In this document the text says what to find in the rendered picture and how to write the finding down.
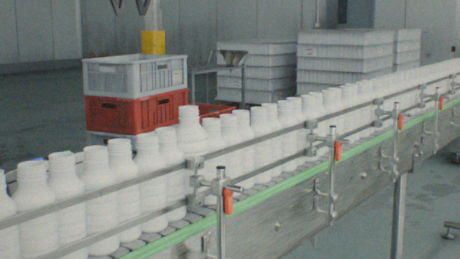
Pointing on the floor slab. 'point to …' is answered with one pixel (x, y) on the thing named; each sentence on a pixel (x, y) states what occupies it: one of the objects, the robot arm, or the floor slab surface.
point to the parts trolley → (213, 71)
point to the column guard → (153, 42)
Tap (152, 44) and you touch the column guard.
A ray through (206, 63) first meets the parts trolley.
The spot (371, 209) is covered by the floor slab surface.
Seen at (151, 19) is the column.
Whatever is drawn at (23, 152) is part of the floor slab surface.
